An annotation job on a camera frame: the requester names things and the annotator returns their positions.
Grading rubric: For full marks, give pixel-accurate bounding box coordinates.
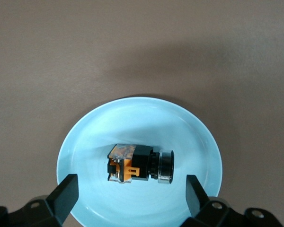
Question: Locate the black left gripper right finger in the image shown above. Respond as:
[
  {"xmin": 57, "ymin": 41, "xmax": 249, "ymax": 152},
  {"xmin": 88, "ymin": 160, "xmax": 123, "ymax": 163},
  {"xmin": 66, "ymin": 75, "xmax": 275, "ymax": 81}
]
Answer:
[{"xmin": 179, "ymin": 174, "xmax": 284, "ymax": 227}]

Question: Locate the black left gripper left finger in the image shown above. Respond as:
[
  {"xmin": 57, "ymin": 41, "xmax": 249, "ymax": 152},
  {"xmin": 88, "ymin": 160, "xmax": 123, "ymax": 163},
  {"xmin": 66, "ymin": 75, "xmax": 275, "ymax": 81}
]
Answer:
[{"xmin": 0, "ymin": 174, "xmax": 80, "ymax": 227}]

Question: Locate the light blue plate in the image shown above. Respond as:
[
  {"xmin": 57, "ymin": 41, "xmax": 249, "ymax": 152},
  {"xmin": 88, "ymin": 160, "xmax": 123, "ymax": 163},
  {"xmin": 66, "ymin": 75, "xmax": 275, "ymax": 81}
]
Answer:
[{"xmin": 56, "ymin": 97, "xmax": 224, "ymax": 227}]

